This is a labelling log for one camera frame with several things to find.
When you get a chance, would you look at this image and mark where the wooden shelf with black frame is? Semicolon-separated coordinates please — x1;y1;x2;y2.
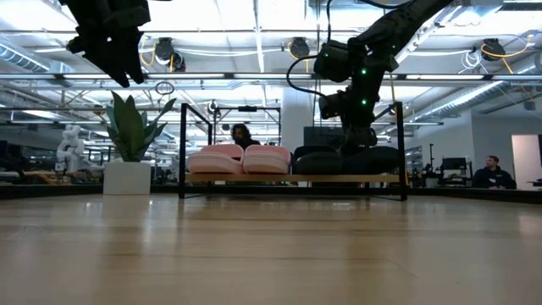
178;101;409;202

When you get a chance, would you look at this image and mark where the black monitor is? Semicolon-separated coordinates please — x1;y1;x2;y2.
303;125;346;150

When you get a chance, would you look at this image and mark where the green succulent plant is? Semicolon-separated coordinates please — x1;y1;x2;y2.
105;90;177;164

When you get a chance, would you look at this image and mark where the black hanging cable loop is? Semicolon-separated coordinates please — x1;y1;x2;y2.
154;80;175;97

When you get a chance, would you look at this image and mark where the white plant pot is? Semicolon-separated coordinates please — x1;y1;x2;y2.
102;161;152;197

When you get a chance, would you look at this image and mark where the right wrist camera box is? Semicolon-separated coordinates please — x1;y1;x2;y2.
318;90;353;120

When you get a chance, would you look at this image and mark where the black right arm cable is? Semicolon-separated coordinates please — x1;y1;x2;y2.
285;0;332;99

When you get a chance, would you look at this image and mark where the black background gantry frame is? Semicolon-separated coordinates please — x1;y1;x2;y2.
213;105;282;146

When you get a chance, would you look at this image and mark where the black ceiling cable reel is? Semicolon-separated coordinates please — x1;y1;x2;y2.
153;37;187;73
288;36;312;61
479;37;507;63

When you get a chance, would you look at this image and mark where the black foam slide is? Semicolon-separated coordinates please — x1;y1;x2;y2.
340;146;401;176
291;145;345;176

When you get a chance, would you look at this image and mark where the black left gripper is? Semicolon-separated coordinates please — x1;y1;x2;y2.
58;0;152;89

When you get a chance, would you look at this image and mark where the background workstation equipment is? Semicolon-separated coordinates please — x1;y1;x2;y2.
440;156;473;188

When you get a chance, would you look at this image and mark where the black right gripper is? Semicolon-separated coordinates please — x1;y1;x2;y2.
340;82;381;155

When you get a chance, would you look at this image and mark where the black aluminium table frame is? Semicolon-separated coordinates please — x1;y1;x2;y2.
0;182;542;206

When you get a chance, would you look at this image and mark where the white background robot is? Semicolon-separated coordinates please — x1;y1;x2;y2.
54;124;105;175

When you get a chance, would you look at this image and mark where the person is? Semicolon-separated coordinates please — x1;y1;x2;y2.
471;154;518;190
230;122;262;151

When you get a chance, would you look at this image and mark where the pink foam slide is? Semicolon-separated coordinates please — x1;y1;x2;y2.
241;144;293;175
186;143;246;175

